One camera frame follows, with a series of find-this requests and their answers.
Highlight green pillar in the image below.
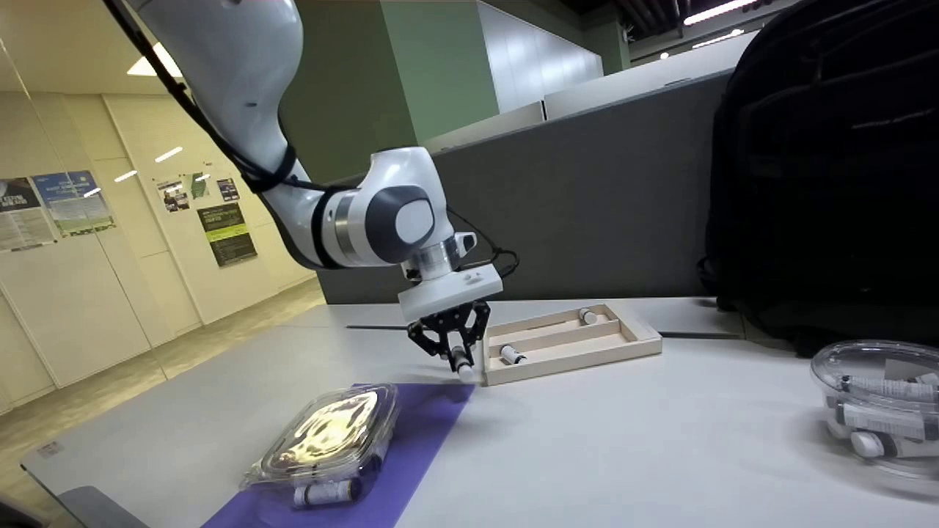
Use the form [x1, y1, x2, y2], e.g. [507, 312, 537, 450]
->
[276, 0, 505, 189]

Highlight black green wall poster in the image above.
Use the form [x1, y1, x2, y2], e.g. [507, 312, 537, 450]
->
[193, 199, 260, 271]

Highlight wooden divided tray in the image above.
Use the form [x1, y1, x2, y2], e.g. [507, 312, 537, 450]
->
[474, 303, 667, 391]

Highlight purple mat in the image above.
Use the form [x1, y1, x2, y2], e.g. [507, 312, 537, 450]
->
[199, 380, 477, 528]

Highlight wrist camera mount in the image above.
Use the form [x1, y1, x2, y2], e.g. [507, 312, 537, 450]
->
[442, 227, 485, 271]

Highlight ceiling light strip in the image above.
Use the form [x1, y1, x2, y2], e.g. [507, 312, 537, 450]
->
[681, 0, 763, 30]

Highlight grey white wall poster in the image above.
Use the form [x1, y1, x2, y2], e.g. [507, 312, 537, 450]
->
[0, 176, 59, 256]

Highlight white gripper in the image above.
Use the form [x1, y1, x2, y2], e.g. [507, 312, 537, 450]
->
[395, 256, 507, 375]

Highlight blue white wall poster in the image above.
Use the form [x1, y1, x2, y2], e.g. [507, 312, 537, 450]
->
[30, 167, 116, 242]

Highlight grey partition panel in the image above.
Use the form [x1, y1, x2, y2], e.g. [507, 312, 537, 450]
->
[317, 73, 731, 308]

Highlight black backpack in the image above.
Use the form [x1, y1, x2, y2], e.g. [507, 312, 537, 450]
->
[696, 0, 939, 358]

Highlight clear glass bowl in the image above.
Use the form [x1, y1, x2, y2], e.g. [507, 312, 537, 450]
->
[806, 337, 939, 504]

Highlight clear plastic packet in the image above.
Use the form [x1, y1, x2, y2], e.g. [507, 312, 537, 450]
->
[241, 382, 402, 491]

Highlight recessed ceiling light panel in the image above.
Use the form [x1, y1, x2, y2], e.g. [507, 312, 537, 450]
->
[122, 38, 188, 85]

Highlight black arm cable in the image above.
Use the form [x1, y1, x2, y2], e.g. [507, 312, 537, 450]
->
[100, 0, 332, 199]

